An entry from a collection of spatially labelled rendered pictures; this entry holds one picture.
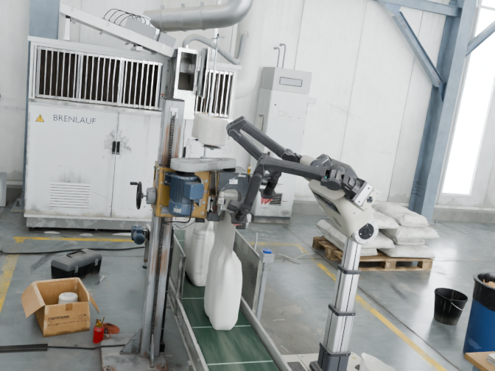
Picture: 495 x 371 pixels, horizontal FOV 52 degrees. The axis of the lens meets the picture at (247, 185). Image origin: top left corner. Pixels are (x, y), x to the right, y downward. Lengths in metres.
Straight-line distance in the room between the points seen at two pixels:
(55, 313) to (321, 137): 5.22
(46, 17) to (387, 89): 5.03
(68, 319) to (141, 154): 2.53
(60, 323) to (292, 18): 5.37
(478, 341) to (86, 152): 4.23
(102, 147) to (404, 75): 4.93
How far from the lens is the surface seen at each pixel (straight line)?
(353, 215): 2.72
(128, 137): 5.88
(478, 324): 4.48
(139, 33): 5.57
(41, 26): 6.68
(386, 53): 8.40
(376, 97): 8.36
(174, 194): 3.06
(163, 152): 3.22
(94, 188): 5.97
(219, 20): 5.58
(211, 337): 3.24
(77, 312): 3.95
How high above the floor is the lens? 1.92
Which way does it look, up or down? 11 degrees down
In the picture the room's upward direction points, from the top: 7 degrees clockwise
